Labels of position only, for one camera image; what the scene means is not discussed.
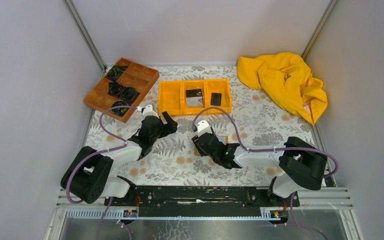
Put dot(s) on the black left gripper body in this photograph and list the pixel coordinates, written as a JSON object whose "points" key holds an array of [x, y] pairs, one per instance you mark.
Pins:
{"points": [[162, 131]]}

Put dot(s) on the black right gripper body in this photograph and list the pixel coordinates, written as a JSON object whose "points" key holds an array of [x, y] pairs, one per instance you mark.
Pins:
{"points": [[215, 158]]}

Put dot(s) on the yellow leather card holder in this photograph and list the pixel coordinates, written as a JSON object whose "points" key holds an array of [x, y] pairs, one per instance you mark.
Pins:
{"points": [[223, 139]]}

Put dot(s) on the dark card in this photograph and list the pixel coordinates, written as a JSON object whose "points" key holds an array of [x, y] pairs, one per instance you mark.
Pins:
{"points": [[216, 99]]}

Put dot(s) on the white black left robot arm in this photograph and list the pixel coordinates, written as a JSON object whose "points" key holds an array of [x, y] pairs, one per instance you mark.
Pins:
{"points": [[88, 177]]}

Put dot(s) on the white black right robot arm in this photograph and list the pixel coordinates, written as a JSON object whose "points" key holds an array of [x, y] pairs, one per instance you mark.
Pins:
{"points": [[303, 165]]}

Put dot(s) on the black credit card stack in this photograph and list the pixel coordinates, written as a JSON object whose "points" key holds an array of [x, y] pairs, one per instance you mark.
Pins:
{"points": [[193, 93]]}

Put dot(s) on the floral patterned table mat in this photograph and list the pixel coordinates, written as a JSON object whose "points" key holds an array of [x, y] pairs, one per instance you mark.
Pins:
{"points": [[258, 122]]}

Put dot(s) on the yellow left bin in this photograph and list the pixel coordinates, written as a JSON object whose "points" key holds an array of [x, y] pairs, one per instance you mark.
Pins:
{"points": [[169, 98]]}

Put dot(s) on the yellow bin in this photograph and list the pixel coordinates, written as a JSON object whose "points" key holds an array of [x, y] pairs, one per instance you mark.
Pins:
{"points": [[218, 86], [169, 98], [188, 85]]}

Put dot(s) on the yellow middle bin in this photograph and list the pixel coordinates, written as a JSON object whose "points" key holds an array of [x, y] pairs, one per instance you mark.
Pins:
{"points": [[188, 85]]}

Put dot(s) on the orange compartment tray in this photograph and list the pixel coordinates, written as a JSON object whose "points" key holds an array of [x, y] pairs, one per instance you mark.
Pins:
{"points": [[125, 83]]}

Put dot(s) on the yellow right bin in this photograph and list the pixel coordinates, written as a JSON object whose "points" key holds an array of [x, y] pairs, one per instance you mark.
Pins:
{"points": [[218, 86]]}

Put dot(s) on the yellow crumpled cloth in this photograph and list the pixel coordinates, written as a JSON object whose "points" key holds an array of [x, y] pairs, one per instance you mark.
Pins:
{"points": [[288, 81]]}

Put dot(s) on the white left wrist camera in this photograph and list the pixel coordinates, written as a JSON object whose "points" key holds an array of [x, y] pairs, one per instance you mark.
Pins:
{"points": [[148, 111]]}

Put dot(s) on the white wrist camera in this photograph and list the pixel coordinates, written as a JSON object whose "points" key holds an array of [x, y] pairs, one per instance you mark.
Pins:
{"points": [[203, 127], [148, 111]]}

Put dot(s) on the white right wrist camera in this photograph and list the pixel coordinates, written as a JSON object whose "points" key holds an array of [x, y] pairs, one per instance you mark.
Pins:
{"points": [[203, 127]]}

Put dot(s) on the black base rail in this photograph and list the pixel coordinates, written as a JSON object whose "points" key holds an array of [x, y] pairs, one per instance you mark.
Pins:
{"points": [[200, 201]]}

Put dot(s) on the aluminium frame rail front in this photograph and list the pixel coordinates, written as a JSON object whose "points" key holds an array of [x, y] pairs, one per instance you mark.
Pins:
{"points": [[328, 198]]}

